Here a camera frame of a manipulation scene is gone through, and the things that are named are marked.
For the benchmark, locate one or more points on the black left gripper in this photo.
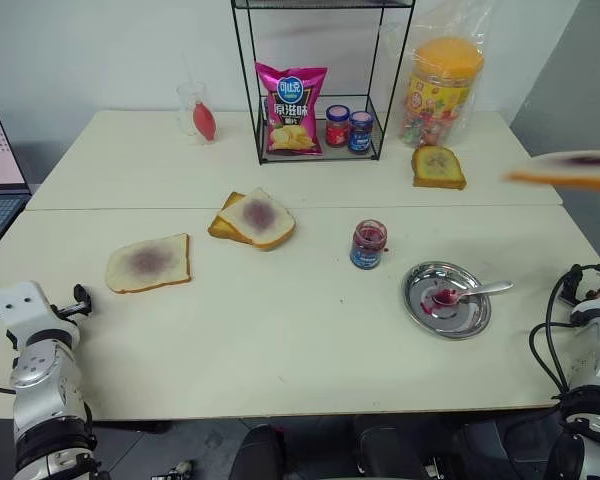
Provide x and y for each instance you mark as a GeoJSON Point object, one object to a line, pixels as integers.
{"type": "Point", "coordinates": [65, 320]}

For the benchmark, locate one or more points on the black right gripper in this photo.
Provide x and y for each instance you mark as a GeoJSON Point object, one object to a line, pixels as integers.
{"type": "Point", "coordinates": [587, 280]}

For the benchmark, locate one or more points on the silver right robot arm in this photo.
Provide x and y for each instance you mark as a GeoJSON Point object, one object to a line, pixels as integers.
{"type": "Point", "coordinates": [597, 400]}

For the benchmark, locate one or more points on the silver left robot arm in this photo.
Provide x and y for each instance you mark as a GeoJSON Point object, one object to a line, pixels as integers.
{"type": "Point", "coordinates": [45, 380]}

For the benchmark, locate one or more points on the single jam-stained bread slice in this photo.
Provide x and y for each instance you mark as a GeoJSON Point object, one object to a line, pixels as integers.
{"type": "Point", "coordinates": [150, 262]}

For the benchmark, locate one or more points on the metal spoon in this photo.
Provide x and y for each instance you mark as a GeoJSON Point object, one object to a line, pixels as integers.
{"type": "Point", "coordinates": [472, 292]}

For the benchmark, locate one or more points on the stacked bread slices with jam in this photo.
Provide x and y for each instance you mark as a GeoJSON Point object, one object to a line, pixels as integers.
{"type": "Point", "coordinates": [220, 227]}

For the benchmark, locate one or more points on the yellowish stained bread slice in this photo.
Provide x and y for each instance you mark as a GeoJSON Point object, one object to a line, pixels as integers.
{"type": "Point", "coordinates": [437, 162]}

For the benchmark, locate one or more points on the jam-stained bread slice on stack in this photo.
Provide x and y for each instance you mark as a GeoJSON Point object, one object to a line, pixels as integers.
{"type": "Point", "coordinates": [257, 215]}

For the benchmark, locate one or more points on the open blueberry jam jar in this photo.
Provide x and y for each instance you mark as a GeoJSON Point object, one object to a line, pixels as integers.
{"type": "Point", "coordinates": [366, 247]}

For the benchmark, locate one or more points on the closed blue label jam jar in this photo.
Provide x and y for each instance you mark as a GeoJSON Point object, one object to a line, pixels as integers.
{"type": "Point", "coordinates": [360, 135]}

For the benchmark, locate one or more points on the red label jam jar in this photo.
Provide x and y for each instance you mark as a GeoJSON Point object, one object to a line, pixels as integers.
{"type": "Point", "coordinates": [337, 127]}

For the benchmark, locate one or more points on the round steel plate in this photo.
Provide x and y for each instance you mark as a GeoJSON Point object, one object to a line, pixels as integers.
{"type": "Point", "coordinates": [450, 320]}

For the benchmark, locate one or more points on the red silicone brush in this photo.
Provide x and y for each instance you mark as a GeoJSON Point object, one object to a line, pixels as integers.
{"type": "Point", "coordinates": [203, 120]}

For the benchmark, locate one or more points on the dark rounded shape under table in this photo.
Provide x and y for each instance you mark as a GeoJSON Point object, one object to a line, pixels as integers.
{"type": "Point", "coordinates": [390, 450]}
{"type": "Point", "coordinates": [260, 455]}

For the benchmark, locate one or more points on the candy jar with orange lid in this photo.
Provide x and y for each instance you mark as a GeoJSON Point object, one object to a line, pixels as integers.
{"type": "Point", "coordinates": [440, 95]}

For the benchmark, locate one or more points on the pink potato chips bag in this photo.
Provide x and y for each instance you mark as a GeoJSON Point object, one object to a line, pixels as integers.
{"type": "Point", "coordinates": [292, 112]}

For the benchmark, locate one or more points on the candy jar in plastic bag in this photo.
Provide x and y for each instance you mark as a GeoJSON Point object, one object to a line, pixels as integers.
{"type": "Point", "coordinates": [460, 25]}

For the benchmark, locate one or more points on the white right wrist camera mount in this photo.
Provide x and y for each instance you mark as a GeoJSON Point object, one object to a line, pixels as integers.
{"type": "Point", "coordinates": [592, 310]}

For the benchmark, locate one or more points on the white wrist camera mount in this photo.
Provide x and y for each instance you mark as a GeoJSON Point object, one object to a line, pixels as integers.
{"type": "Point", "coordinates": [592, 310]}
{"type": "Point", "coordinates": [22, 310]}

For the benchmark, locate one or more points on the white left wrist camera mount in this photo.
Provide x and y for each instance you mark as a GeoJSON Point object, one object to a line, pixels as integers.
{"type": "Point", "coordinates": [22, 310]}

